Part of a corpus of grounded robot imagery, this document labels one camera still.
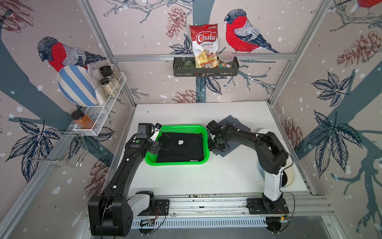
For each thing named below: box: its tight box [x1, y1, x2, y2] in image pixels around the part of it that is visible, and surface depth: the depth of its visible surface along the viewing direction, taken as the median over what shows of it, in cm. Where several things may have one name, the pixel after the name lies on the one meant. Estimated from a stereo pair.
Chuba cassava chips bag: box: [189, 23, 219, 68], surface depth 83 cm
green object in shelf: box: [183, 60, 195, 69], surface depth 92 cm
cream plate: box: [283, 166, 296, 188], surface depth 84 cm
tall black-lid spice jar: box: [99, 65, 121, 91], surface depth 82 cm
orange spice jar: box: [71, 110, 95, 129], surface depth 63 cm
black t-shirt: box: [155, 132, 204, 163], surface depth 94 cm
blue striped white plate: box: [56, 64, 98, 108], surface depth 68 cm
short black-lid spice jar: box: [99, 77, 118, 98], surface depth 78 cm
